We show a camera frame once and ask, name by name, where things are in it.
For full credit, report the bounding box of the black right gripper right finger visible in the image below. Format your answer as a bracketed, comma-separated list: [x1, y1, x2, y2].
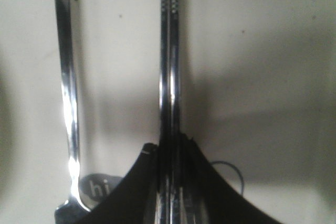
[180, 134, 279, 223]

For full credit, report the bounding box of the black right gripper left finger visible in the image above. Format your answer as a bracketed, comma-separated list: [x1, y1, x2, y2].
[76, 143, 158, 223]

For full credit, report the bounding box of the silver metal spoon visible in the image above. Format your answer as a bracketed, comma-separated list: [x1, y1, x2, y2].
[55, 0, 90, 223]

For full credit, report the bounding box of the silver metal chopstick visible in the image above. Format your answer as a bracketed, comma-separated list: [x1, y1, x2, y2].
[157, 0, 170, 223]
[169, 0, 182, 223]

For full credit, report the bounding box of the beige rabbit serving tray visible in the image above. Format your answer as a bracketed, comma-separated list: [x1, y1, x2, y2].
[1, 0, 335, 223]

